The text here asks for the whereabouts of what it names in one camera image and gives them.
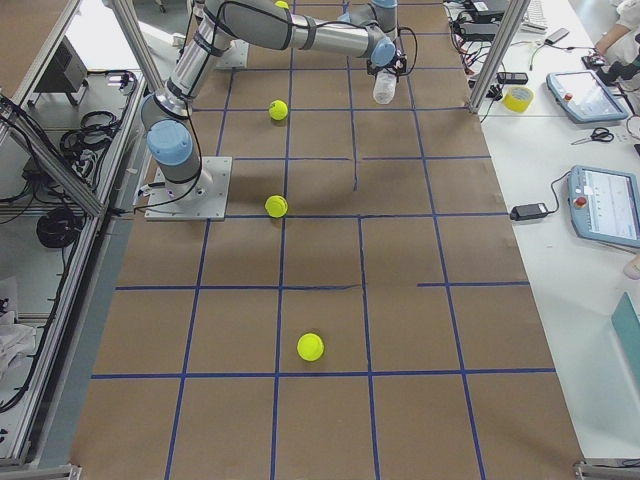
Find blue teach pendant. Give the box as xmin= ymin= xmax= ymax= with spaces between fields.
xmin=567 ymin=165 xmax=639 ymax=248
xmin=546 ymin=70 xmax=628 ymax=124

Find small black power brick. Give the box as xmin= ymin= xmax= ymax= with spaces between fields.
xmin=509 ymin=203 xmax=549 ymax=221

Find yellow tape roll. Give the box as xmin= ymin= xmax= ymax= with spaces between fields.
xmin=503 ymin=86 xmax=534 ymax=113

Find black power adapter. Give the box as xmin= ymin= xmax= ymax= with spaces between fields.
xmin=465 ymin=0 xmax=508 ymax=15

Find tennis ball with black print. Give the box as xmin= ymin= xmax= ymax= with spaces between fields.
xmin=264 ymin=195 xmax=289 ymax=218

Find black handled scissors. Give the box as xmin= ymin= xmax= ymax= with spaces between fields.
xmin=572 ymin=127 xmax=615 ymax=145

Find far blue teach pendant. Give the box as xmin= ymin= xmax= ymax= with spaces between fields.
xmin=546 ymin=70 xmax=628 ymax=124

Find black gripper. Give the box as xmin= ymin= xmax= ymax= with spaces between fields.
xmin=366 ymin=47 xmax=407 ymax=77

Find near blue teach pendant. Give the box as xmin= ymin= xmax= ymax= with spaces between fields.
xmin=567 ymin=165 xmax=639 ymax=248

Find tennis ball centre left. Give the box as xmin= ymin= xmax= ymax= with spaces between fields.
xmin=296 ymin=332 xmax=325 ymax=362

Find Wilson tennis ball can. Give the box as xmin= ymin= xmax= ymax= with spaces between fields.
xmin=373 ymin=69 xmax=397 ymax=105

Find tennis ball near arm base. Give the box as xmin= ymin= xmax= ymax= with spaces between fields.
xmin=268 ymin=99 xmax=289 ymax=121

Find aluminium frame post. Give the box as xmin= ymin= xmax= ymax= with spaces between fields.
xmin=468 ymin=0 xmax=530 ymax=114

